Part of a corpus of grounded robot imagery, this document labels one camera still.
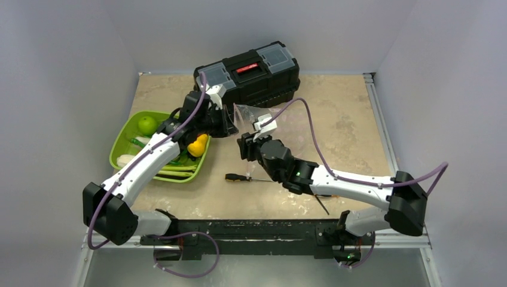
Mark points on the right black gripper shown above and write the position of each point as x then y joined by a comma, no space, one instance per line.
246,146

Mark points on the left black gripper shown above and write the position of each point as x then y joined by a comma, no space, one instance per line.
227,127

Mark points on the clear zip top bag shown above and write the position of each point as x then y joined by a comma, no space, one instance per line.
292,129

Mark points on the yellow pear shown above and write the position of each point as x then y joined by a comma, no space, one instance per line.
198,147

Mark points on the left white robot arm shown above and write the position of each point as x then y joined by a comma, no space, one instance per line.
107,206

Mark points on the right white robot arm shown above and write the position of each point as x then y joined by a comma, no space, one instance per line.
397,202

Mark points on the black yellow screwdriver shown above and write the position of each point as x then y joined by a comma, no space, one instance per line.
233,177

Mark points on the green celery stalks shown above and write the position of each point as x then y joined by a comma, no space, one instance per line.
178,171

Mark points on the black plastic toolbox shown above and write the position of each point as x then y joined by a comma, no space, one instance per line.
262,77

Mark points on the green apple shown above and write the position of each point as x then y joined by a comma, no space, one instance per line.
147,126

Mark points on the orange black pliers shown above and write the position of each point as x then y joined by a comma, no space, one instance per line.
317,197

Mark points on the green chilli pepper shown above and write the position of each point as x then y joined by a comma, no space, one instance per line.
136,142

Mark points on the green plastic tray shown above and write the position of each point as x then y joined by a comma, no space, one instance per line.
130,130

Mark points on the white bok choy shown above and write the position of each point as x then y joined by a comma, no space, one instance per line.
126,159

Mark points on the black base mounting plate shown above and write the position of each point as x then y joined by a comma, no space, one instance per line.
319,238

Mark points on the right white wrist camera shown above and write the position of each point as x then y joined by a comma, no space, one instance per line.
264,125

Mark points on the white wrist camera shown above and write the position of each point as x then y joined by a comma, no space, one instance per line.
264,125
215,93

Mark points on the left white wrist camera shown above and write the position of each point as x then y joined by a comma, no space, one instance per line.
215,93

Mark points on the aluminium frame rails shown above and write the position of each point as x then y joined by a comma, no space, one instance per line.
354,116

